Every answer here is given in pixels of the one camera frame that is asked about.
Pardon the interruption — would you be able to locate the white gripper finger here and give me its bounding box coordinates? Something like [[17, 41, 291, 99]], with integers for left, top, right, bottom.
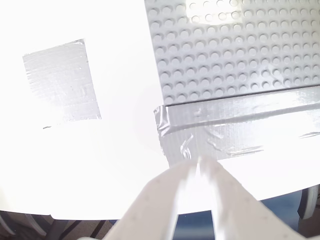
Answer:
[[199, 156, 304, 240], [106, 160, 199, 240]]

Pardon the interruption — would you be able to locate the long grey tape strip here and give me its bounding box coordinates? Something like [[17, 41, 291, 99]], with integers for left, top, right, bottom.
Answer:
[[152, 85, 320, 169]]

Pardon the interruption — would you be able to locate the square grey tape patch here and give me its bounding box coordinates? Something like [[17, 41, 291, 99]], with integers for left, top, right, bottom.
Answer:
[[21, 37, 103, 124]]

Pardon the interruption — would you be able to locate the grey studded Lego baseplate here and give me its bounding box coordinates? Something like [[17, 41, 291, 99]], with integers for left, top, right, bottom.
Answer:
[[144, 0, 320, 107]]

